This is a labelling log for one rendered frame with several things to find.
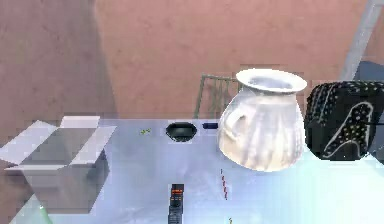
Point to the thin red pencil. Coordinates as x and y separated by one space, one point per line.
224 185

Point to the black dotted vase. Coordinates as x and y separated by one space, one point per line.
343 120

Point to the white ceramic vase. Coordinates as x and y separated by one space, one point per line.
263 133

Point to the grey-green slatted chair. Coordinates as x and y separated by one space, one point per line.
216 96

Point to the open grey cardboard box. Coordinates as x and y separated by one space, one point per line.
60 160

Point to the small green object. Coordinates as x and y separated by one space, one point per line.
145 131

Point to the small blue flat object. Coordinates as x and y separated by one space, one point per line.
210 125

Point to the black bowl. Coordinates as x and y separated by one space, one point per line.
181 131

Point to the black remote control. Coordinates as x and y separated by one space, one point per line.
176 204

